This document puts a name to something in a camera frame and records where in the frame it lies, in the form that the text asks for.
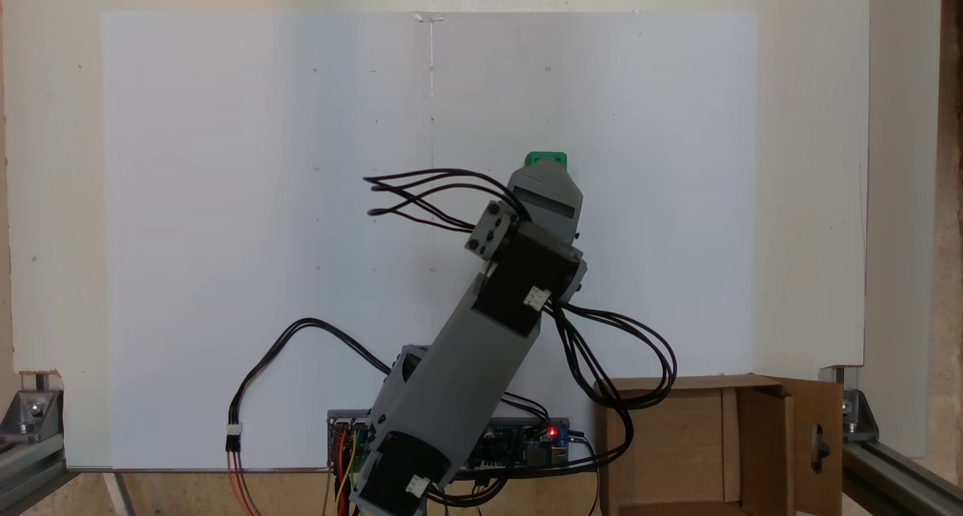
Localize black elbow cable bundle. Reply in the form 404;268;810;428
429;302;679;508

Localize yellow jumper wire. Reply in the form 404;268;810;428
335;429;359;516

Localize black cable with white connector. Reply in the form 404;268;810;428
226;318;393;453

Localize circuit board with jumper wires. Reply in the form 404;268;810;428
327;411;377;473

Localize black wrist cable bundle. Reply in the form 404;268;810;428
363;168;529;235

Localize green dice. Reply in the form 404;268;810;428
524;151;569;180

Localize thin grey cable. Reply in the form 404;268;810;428
566;429;603;516

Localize metal corner bracket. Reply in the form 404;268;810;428
819;366;879;443
0;372;65;436

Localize white paper sheet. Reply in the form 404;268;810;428
102;11;759;472

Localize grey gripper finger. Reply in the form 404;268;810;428
509;162;584;201

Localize red and orange wire pair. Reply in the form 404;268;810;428
226;450;261;516

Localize aluminium frame post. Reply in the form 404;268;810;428
0;426;72;516
841;437;963;516

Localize open cardboard box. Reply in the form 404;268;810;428
594;373;845;516

